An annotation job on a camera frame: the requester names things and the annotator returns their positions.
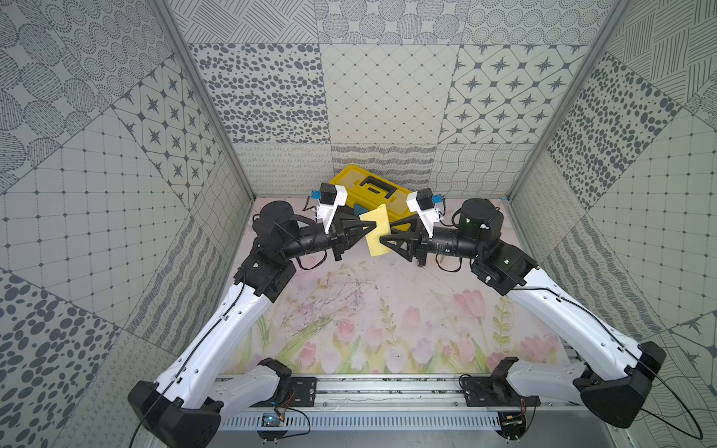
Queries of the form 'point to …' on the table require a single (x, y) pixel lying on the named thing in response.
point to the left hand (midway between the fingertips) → (372, 217)
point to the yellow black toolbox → (369, 190)
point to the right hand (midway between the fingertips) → (383, 236)
